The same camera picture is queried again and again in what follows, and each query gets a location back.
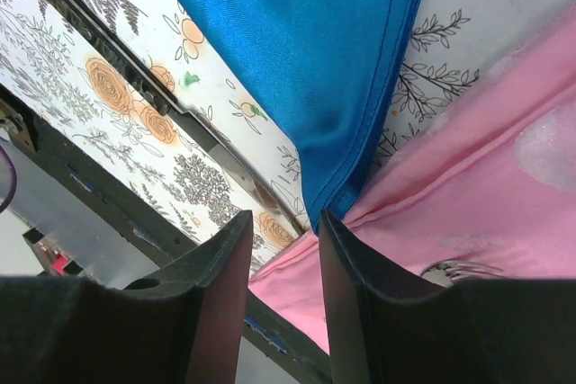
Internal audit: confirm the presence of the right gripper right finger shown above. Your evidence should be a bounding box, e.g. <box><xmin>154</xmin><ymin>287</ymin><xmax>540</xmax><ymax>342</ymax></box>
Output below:
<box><xmin>319</xmin><ymin>212</ymin><xmax>575</xmax><ymax>383</ymax></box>

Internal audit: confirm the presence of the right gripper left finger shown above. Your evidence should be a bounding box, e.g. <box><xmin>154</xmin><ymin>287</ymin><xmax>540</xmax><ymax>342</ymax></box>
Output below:
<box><xmin>1</xmin><ymin>210</ymin><xmax>253</xmax><ymax>383</ymax></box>

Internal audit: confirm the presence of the blue cloth napkin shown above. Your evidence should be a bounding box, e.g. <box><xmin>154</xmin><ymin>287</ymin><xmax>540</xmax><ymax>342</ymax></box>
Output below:
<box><xmin>177</xmin><ymin>0</ymin><xmax>420</xmax><ymax>227</ymax></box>

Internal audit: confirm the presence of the silver fork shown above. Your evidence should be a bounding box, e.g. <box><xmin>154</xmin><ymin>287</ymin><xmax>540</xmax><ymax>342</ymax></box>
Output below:
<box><xmin>420</xmin><ymin>260</ymin><xmax>503</xmax><ymax>288</ymax></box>

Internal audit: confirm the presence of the pink floral placemat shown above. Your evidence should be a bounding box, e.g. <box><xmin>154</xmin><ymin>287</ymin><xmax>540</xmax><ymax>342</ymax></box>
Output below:
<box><xmin>247</xmin><ymin>5</ymin><xmax>576</xmax><ymax>356</ymax></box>

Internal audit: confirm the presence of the floral tablecloth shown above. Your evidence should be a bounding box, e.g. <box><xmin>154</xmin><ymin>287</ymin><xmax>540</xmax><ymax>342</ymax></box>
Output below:
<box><xmin>1</xmin><ymin>0</ymin><xmax>573</xmax><ymax>270</ymax></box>

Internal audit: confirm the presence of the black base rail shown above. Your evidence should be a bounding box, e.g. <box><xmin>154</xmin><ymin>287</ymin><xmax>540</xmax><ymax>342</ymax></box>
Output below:
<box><xmin>1</xmin><ymin>87</ymin><xmax>332</xmax><ymax>383</ymax></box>

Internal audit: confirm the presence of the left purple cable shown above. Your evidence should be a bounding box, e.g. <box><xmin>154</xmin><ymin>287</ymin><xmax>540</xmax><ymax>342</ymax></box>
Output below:
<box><xmin>0</xmin><ymin>147</ymin><xmax>19</xmax><ymax>214</ymax></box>

